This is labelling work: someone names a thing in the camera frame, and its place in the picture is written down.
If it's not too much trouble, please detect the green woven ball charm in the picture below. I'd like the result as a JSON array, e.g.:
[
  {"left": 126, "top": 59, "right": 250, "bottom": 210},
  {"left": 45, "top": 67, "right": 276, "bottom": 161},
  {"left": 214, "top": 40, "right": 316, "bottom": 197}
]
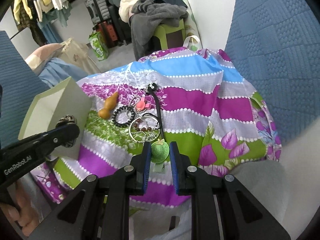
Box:
[{"left": 151, "top": 139, "right": 170, "bottom": 164}]

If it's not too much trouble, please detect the brown bead bracelet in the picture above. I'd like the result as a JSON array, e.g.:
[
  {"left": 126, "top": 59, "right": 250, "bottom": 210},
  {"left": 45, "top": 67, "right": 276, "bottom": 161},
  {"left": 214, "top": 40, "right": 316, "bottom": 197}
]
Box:
[{"left": 132, "top": 119, "right": 153, "bottom": 133}]

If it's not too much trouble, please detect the silver bangle ring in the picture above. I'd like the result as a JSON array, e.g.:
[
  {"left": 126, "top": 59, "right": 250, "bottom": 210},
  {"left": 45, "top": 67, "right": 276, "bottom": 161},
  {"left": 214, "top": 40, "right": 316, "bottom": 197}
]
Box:
[{"left": 128, "top": 115, "right": 161, "bottom": 144}]

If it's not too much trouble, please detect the black spiral hair tie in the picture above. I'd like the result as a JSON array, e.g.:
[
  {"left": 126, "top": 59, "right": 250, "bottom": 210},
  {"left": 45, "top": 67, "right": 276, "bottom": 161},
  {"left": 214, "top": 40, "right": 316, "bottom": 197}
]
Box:
[{"left": 111, "top": 105, "right": 136, "bottom": 127}]

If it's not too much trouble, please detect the pink bird hair clip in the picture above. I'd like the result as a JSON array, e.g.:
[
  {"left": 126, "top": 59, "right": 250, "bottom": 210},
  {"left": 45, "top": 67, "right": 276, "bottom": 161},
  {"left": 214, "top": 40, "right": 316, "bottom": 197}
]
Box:
[{"left": 135, "top": 96, "right": 151, "bottom": 113}]

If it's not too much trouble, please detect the pale green cardboard box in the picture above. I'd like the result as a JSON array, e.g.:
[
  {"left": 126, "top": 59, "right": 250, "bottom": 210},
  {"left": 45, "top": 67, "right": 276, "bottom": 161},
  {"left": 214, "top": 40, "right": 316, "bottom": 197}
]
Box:
[{"left": 18, "top": 77, "right": 92, "bottom": 160}]

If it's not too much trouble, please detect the orange wooden gourd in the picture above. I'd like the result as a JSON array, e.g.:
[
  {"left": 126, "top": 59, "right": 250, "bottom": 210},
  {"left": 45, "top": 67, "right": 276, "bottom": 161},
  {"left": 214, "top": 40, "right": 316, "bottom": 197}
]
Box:
[{"left": 98, "top": 92, "right": 119, "bottom": 120}]

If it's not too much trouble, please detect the person's left hand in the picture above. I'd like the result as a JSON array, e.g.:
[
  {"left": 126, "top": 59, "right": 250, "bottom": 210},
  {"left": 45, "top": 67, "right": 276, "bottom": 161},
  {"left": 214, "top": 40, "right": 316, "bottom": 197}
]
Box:
[{"left": 1, "top": 180, "right": 40, "bottom": 237}]

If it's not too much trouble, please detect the blue quilted left cushion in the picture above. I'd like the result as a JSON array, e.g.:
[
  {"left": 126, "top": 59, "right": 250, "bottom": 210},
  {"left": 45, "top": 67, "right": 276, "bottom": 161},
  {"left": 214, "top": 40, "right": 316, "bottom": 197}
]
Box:
[{"left": 0, "top": 31, "right": 49, "bottom": 147}]

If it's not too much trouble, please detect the blue quilted cushion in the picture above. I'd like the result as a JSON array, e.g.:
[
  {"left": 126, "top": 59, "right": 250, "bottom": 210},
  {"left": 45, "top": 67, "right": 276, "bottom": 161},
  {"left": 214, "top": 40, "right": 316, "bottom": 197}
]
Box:
[
  {"left": 0, "top": 31, "right": 49, "bottom": 147},
  {"left": 225, "top": 0, "right": 319, "bottom": 144}
]

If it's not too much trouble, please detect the colourful striped floral bedsheet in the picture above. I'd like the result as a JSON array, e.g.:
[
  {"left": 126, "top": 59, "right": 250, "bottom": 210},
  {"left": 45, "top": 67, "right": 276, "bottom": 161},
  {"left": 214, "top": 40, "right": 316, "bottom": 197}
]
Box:
[{"left": 31, "top": 48, "right": 281, "bottom": 203}]

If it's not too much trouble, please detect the light blue cloth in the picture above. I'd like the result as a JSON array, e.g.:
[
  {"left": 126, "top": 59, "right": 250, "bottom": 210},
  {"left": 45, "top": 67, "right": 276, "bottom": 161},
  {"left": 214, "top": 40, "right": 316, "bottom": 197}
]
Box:
[{"left": 39, "top": 57, "right": 88, "bottom": 88}]

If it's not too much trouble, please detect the beige floral pillow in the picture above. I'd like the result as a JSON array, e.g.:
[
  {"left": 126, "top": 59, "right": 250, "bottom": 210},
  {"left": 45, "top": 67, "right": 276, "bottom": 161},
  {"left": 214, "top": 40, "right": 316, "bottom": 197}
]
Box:
[{"left": 25, "top": 38, "right": 100, "bottom": 75}]

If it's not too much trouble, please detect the green printed shopping bag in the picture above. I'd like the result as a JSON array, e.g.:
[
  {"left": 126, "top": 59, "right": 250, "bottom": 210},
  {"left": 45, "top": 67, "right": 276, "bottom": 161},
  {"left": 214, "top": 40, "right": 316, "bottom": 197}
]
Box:
[{"left": 89, "top": 31, "right": 109, "bottom": 61}]

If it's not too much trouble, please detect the green plastic stool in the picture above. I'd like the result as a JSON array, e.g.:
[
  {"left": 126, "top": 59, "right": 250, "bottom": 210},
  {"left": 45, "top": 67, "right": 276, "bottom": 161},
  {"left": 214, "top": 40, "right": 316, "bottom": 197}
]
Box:
[{"left": 150, "top": 19, "right": 185, "bottom": 51}]

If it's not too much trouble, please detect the red black box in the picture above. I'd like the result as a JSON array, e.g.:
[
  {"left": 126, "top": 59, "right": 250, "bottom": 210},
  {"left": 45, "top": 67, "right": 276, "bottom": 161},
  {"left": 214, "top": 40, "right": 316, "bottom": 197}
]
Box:
[{"left": 95, "top": 21, "right": 118, "bottom": 48}]

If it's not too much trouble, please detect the grey fleece blanket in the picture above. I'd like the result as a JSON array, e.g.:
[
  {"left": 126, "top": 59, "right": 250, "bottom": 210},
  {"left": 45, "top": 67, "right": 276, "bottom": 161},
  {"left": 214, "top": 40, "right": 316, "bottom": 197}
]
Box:
[{"left": 130, "top": 0, "right": 188, "bottom": 60}]

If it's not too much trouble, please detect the cream white plush bundle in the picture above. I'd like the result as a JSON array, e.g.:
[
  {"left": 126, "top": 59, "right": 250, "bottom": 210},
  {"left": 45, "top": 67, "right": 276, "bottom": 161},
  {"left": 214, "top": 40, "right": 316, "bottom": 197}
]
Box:
[{"left": 119, "top": 0, "right": 138, "bottom": 23}]

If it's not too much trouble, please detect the blue quilted right cushion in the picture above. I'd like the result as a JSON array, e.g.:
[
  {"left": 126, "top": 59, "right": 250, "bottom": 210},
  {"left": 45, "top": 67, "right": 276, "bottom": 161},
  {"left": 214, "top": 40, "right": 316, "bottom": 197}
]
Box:
[{"left": 225, "top": 0, "right": 319, "bottom": 144}]

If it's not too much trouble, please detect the black grey suitcase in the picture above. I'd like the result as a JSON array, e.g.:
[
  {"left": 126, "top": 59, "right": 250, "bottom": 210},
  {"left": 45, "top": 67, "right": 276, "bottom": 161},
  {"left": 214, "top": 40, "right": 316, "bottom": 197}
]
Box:
[{"left": 85, "top": 0, "right": 111, "bottom": 25}]

